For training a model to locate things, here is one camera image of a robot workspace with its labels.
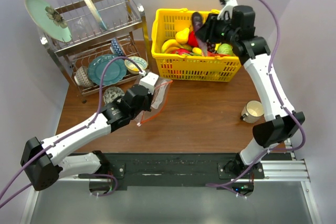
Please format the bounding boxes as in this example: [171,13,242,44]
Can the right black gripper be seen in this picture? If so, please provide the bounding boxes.
[194,13,238,46]

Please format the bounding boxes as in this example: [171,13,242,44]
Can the purple eggplant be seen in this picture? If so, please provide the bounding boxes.
[192,12,208,57]

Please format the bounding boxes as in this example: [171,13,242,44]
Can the clear orange zip bag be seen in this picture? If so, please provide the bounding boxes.
[135,77,173,126]

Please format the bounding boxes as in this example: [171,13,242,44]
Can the watermelon slice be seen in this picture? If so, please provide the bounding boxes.
[207,51,231,58]

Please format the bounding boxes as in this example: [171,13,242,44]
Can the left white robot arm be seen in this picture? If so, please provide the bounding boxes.
[20,84,154,191]

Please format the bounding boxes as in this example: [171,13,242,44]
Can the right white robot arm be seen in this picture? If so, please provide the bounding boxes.
[195,5,305,178]

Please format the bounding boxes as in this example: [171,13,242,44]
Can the dark purple grapes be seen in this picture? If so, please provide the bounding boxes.
[207,42,221,54]

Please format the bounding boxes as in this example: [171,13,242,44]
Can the red bell pepper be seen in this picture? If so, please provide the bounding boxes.
[187,31,198,47]

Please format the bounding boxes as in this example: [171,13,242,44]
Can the corn cob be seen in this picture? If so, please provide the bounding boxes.
[192,47,203,56]

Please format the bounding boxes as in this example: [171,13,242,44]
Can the green cabbage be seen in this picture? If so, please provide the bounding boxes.
[217,44,233,56]

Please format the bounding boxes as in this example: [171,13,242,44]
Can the yellow pear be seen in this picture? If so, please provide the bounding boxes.
[175,27,190,45]

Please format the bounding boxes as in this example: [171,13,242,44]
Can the black white leaf bowl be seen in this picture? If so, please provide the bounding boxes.
[103,87,124,104]

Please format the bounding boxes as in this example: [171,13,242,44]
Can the yellow interior patterned bowl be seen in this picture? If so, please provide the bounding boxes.
[124,56,148,74]

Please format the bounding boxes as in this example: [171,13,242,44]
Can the red dragon fruit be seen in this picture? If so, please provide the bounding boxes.
[171,48,192,56]

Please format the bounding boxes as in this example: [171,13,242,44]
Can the teal scalloped plate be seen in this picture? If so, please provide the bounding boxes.
[87,54,128,86]

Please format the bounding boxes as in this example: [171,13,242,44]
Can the yellow banana bunch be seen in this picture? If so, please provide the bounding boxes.
[161,39,192,53]

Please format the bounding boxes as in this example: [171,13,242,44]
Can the yellow plastic basket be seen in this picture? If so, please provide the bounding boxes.
[151,8,241,82]

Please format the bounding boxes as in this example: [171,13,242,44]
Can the blue zigzag patterned cup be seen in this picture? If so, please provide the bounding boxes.
[110,38,126,57]

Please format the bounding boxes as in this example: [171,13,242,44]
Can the steel two-tier dish rack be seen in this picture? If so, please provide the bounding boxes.
[38,0,152,103]

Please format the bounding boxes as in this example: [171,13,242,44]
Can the patterned cup on rack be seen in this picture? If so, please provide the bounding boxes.
[74,66,94,88]

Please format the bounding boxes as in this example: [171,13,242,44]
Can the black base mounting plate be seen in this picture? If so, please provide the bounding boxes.
[86,152,292,197]

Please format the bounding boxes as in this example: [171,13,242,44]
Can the cream mug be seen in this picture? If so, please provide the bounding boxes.
[240,101,264,124]

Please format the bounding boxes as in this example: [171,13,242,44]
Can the cream and blue plate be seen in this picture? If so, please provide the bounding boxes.
[83,0,108,31]

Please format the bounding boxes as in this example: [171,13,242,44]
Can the mint green floral plate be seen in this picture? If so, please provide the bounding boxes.
[25,0,72,43]

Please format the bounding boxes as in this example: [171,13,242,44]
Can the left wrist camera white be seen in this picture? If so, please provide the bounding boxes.
[139,72,159,94]

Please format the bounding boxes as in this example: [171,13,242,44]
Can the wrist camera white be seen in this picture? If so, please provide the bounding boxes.
[139,72,159,94]
[217,0,238,20]

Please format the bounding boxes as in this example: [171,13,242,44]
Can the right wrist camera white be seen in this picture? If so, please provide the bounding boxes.
[217,0,238,20]

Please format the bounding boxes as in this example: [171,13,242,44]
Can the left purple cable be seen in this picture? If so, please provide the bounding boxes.
[0,56,148,208]

